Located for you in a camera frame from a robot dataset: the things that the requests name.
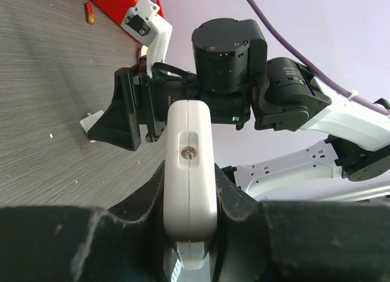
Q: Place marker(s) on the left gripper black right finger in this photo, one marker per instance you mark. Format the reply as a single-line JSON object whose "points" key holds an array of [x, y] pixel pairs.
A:
{"points": [[297, 241]]}

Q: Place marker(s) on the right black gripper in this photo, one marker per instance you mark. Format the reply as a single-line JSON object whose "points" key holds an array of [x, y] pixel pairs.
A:
{"points": [[133, 104]]}

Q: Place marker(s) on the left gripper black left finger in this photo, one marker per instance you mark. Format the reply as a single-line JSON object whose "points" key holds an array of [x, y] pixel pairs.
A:
{"points": [[86, 243]]}

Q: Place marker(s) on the white battery cover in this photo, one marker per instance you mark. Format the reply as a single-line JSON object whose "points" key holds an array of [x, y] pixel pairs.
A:
{"points": [[87, 123]]}

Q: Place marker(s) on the white remote control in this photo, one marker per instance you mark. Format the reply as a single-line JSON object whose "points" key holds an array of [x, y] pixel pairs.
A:
{"points": [[190, 210]]}

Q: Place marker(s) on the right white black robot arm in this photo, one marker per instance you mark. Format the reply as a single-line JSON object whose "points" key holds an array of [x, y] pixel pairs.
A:
{"points": [[234, 80]]}

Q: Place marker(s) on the red plastic bin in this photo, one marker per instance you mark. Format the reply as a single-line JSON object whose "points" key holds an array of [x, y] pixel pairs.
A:
{"points": [[117, 11]]}

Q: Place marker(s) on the red white battery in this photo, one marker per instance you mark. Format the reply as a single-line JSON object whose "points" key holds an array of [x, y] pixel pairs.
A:
{"points": [[89, 13]]}

